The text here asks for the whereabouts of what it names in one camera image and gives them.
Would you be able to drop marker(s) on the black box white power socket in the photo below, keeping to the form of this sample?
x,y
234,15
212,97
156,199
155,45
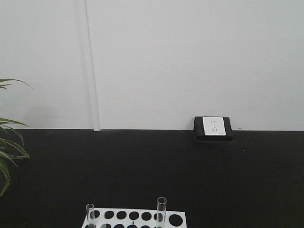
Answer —
x,y
212,129

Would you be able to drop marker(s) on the short clear glass test tube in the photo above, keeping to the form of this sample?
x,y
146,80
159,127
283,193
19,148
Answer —
x,y
90,211

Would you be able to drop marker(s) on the green potted plant leaves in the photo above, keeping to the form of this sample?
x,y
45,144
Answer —
x,y
4,144

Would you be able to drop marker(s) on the tall clear glass test tube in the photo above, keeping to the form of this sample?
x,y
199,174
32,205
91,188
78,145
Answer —
x,y
161,212

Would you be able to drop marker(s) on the white test tube rack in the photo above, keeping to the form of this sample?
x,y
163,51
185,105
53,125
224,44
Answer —
x,y
133,218

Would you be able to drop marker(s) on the white wall cable duct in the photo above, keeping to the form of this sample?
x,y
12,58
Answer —
x,y
91,77

